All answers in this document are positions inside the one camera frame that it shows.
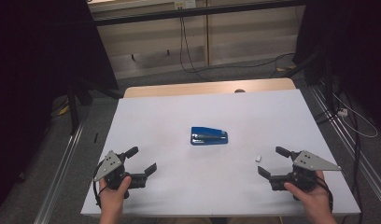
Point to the blue stapler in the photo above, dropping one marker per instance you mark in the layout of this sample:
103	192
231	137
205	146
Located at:
208	137

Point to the yellow floor tape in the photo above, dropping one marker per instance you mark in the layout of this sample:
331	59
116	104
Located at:
64	109
286	67

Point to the aluminium floor rail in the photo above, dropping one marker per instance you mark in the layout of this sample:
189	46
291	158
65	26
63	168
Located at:
59	177
375	183

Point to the white wall socket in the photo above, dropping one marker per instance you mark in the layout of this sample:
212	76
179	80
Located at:
184	4

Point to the person's left hand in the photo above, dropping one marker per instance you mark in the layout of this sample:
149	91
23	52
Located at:
112	200

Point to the beige wooden cabinet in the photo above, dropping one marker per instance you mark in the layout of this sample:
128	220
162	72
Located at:
241	37

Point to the black curtain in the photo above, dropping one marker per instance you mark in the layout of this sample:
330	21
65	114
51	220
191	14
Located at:
350	37
30	62

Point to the white plug adapter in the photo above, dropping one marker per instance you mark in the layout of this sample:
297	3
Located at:
342	112

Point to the person's right hand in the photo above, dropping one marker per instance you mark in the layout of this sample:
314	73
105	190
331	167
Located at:
314	200

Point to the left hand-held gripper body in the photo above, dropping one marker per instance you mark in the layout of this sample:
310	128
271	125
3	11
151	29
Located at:
112	163

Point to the black stand leg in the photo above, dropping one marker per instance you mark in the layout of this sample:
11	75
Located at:
303	65

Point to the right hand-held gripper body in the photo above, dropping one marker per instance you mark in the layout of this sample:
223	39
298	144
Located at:
307	163

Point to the black stand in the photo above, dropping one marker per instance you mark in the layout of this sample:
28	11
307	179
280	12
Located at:
74	109

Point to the black horizontal bar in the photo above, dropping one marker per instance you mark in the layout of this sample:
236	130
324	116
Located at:
148	18

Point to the small black floor item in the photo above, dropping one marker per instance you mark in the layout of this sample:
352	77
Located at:
95	137

